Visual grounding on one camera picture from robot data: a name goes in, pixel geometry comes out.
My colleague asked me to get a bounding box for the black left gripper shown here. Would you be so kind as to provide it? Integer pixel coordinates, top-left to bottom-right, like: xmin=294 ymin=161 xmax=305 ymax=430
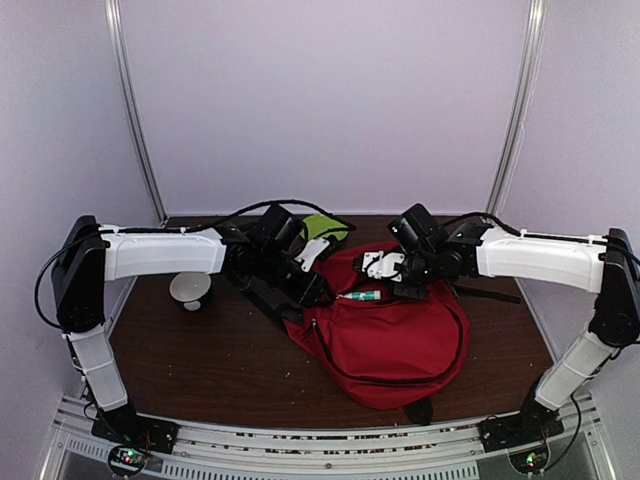
xmin=256 ymin=246 xmax=335 ymax=308

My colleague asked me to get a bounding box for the green white glue stick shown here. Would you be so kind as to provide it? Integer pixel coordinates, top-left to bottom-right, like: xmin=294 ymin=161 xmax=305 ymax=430
xmin=339 ymin=290 xmax=382 ymax=302

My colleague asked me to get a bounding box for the red backpack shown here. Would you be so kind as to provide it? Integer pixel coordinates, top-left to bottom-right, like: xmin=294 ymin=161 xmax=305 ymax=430
xmin=224 ymin=239 xmax=524 ymax=426

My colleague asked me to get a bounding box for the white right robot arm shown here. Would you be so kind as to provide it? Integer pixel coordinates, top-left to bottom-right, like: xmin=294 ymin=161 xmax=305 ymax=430
xmin=354 ymin=204 xmax=639 ymax=442

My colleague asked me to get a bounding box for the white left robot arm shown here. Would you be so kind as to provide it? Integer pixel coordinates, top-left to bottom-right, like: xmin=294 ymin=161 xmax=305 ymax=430
xmin=41 ymin=200 xmax=335 ymax=444

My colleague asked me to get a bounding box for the green plate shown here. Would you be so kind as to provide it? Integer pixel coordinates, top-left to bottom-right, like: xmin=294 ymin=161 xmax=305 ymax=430
xmin=301 ymin=214 xmax=349 ymax=244

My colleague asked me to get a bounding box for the white bowl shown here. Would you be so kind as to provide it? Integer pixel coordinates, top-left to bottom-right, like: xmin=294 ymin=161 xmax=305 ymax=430
xmin=169 ymin=272 xmax=213 ymax=312

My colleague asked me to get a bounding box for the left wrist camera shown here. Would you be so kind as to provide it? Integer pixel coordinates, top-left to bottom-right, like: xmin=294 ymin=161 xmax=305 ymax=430
xmin=254 ymin=204 xmax=303 ymax=252

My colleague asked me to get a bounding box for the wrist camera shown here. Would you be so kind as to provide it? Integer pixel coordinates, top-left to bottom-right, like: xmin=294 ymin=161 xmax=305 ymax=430
xmin=387 ymin=203 xmax=438 ymax=254
xmin=254 ymin=204 xmax=303 ymax=252

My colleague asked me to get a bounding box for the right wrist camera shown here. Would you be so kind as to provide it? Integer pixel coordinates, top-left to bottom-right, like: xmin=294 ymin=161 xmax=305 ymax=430
xmin=387 ymin=203 xmax=438 ymax=254

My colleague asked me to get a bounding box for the aluminium front rail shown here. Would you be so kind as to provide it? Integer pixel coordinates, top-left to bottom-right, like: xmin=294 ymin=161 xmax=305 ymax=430
xmin=35 ymin=394 xmax=622 ymax=479

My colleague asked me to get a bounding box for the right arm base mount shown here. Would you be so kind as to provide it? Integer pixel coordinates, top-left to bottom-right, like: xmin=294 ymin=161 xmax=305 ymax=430
xmin=478 ymin=414 xmax=564 ymax=476

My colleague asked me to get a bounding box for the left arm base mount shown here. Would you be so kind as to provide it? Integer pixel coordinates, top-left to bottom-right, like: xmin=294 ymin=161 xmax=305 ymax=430
xmin=91 ymin=417 xmax=179 ymax=478

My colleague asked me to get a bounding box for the left aluminium frame post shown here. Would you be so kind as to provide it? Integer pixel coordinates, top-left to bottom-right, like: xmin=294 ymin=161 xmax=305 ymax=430
xmin=104 ymin=0 xmax=168 ymax=224

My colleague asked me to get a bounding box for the aluminium frame post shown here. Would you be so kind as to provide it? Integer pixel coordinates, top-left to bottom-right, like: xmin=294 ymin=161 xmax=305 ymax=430
xmin=486 ymin=0 xmax=548 ymax=215
xmin=104 ymin=0 xmax=168 ymax=224

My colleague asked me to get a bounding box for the right aluminium frame post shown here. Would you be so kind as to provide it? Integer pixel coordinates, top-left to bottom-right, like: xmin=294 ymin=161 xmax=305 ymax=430
xmin=486 ymin=0 xmax=548 ymax=215

